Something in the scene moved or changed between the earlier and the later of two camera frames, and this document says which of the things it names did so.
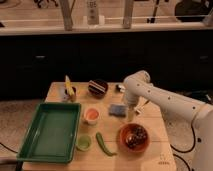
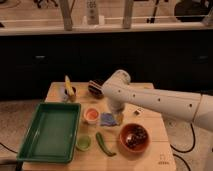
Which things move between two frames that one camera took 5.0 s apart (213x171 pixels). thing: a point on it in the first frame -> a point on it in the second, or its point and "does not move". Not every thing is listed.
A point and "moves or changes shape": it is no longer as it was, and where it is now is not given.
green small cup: [83, 143] does not move
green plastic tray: [52, 135] does not move
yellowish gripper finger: [130, 115] -> [120, 118]
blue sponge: [118, 110] moves or changes shape
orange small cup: [91, 115] does not move
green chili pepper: [103, 145] does not move
